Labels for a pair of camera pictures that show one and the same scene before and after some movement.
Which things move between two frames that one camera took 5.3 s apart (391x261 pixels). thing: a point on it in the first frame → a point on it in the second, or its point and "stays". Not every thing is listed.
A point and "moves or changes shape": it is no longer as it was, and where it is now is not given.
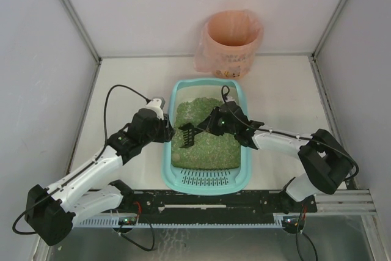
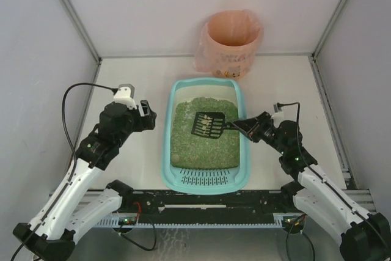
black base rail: x=260 y=206 stays
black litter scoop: x=189 y=131 moves or changes shape
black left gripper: x=167 y=130 → x=146 y=114
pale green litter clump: x=176 y=157 stays
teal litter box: x=206 y=182 stays
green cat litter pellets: x=210 y=151 stays
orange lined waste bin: x=228 y=43 stays
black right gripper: x=204 y=124 → x=261 y=126
